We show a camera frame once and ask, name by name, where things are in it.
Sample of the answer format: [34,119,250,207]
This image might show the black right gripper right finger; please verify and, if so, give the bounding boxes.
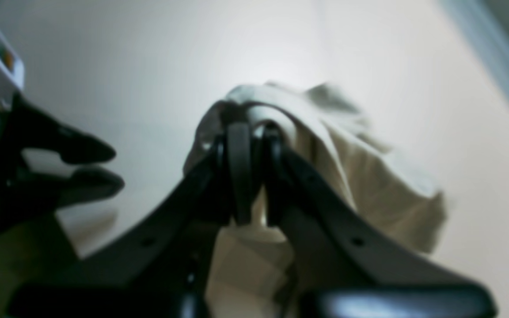
[261,128,498,318]

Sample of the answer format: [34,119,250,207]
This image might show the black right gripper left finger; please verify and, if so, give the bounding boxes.
[9,122,253,318]

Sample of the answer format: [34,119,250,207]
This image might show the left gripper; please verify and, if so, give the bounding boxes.
[0,95,125,235]

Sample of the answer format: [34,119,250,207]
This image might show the beige t-shirt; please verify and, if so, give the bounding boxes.
[183,81,447,318]

